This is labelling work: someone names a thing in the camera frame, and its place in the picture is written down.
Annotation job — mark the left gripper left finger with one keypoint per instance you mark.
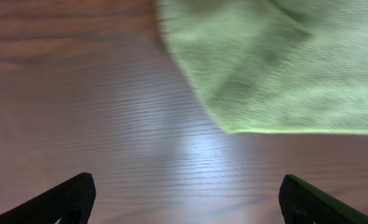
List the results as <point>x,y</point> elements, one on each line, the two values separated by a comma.
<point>69,202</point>

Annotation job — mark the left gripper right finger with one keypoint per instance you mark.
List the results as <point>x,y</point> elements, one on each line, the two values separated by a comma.
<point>303,203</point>

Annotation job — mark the green microfiber cloth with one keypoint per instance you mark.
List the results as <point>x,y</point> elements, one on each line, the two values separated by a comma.
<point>279,66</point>

